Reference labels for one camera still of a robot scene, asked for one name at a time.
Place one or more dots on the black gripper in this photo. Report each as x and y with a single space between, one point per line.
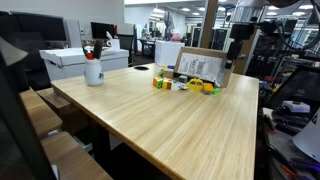
241 31

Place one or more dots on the brown cardboard box with label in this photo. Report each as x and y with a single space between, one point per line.
200 66

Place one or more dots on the white lidded storage box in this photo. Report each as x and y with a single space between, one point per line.
83 63

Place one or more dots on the cardboard box under table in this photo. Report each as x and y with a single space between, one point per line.
66 110

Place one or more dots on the black cabinet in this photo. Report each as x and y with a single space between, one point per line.
196 36
220 39

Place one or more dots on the small green toy block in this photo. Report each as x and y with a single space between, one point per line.
161 72
217 90

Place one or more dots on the yellow toy car block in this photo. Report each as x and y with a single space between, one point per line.
195 84

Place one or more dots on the green white gray toy block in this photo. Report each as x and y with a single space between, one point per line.
182 79

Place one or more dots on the ceiling light panel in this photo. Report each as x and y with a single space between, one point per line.
185 9
195 13
306 6

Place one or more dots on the black metal shelving rack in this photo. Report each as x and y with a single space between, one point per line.
293 56

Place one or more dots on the blue rounded toy block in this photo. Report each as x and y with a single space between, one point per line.
170 67

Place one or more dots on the white picture toy block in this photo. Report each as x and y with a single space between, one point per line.
175 86

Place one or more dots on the plain wooden block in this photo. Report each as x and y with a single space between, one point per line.
168 74

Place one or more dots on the tilted black screen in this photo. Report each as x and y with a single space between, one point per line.
296 86

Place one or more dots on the brown orange toy block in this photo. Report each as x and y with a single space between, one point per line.
169 84

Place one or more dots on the blue purple object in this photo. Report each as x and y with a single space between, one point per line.
168 26

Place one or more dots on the green dice toy block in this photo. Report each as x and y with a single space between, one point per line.
160 83

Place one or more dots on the small white device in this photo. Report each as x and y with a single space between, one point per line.
296 106

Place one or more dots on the black office chair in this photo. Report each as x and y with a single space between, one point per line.
33 66
126 46

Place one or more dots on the white cone sheet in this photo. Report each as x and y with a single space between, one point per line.
310 140

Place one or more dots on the white pen cup with logo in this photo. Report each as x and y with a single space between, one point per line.
94 73

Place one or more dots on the red marker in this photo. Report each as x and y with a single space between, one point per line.
89 55

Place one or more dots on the green marker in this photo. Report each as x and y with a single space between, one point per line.
84 50

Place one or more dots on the gray cabinet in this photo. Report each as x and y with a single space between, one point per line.
73 33

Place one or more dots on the wooden bench top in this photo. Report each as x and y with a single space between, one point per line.
73 160
40 113

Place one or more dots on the large black computer monitor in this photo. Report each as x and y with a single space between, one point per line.
40 26

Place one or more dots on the black foreground stand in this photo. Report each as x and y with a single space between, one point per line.
20 133

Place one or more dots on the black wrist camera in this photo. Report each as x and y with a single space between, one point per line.
268 28

